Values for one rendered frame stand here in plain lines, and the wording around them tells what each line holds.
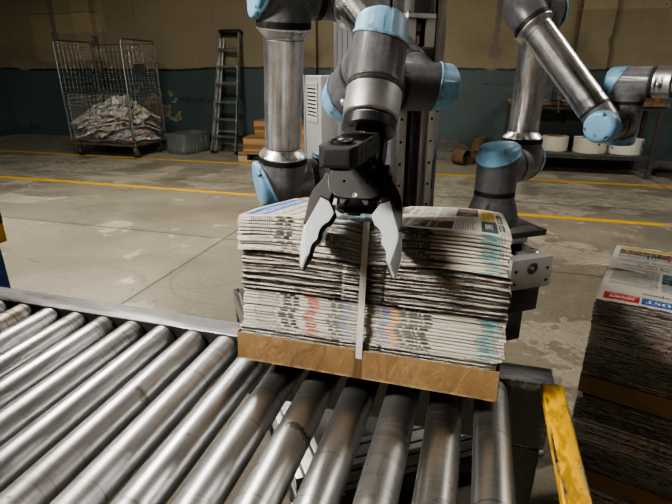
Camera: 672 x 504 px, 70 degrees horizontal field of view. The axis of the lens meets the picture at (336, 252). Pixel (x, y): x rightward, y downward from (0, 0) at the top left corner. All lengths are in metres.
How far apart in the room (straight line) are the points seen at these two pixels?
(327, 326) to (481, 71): 6.94
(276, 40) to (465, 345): 0.73
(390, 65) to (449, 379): 0.42
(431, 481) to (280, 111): 0.80
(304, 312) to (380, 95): 0.31
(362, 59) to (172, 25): 8.41
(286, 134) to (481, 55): 6.50
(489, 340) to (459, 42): 6.99
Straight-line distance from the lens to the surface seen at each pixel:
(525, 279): 1.39
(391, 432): 0.67
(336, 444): 0.65
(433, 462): 0.64
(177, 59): 8.99
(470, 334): 0.66
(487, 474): 0.64
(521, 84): 1.54
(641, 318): 1.08
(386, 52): 0.66
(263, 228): 0.68
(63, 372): 0.88
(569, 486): 0.63
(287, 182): 1.14
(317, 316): 0.69
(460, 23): 7.55
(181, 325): 0.94
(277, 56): 1.09
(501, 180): 1.43
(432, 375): 0.68
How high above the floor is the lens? 1.24
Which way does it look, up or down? 21 degrees down
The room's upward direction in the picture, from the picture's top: straight up
